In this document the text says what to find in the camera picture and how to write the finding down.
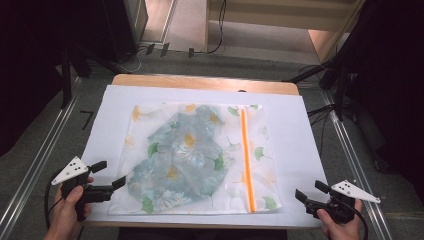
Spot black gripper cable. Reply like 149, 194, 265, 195
352, 208, 370, 240
44, 171, 65, 231

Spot black metal stand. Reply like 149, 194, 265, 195
282, 49, 351, 122
60, 44, 93, 110

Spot black floor cables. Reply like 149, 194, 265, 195
306, 103, 337, 156

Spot metal floor rail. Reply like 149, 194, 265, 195
320, 90, 393, 240
0, 77, 82, 236

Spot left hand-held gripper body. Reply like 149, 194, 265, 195
51, 155, 116, 223

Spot blue floral garment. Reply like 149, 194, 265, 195
127, 105, 234, 206

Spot white floor cable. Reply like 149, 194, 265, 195
114, 46, 149, 74

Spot light wooden shelf unit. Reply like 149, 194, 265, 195
204, 0, 366, 64

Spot white table cover sheet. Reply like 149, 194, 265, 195
79, 84, 329, 228

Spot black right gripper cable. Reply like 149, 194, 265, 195
352, 208, 370, 240

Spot white leaf-print mesh laundry bag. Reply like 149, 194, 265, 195
107, 103, 283, 215

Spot person's left hand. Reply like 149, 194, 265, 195
44, 176, 95, 240

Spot person's right hand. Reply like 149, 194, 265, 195
316, 198, 363, 240

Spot black hanging cable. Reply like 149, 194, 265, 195
194, 0, 228, 56

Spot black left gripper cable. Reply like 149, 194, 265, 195
44, 171, 65, 231

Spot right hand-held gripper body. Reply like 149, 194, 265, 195
304, 180, 382, 224

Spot black cabinet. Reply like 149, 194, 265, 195
99, 0, 149, 64

